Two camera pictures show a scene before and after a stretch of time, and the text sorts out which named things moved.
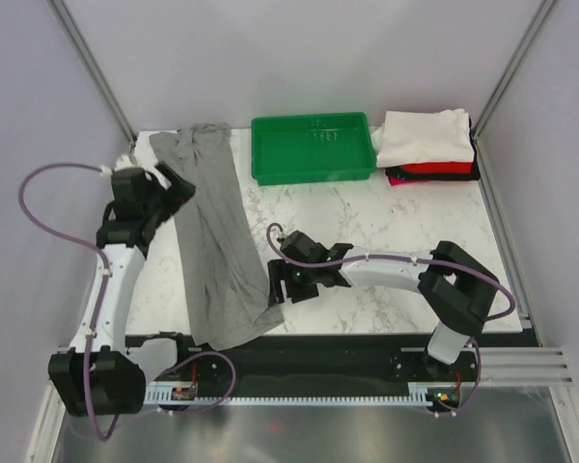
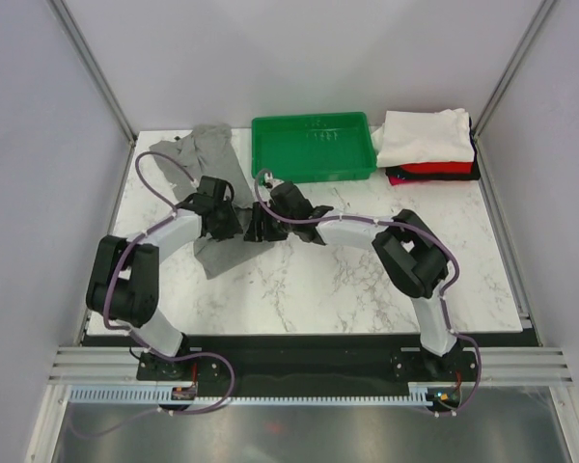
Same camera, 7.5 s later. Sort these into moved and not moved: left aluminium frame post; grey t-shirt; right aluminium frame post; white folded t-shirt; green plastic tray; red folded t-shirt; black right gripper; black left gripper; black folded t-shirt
Moved: grey t-shirt; black right gripper; black left gripper
Not moved: left aluminium frame post; black folded t-shirt; white folded t-shirt; right aluminium frame post; red folded t-shirt; green plastic tray
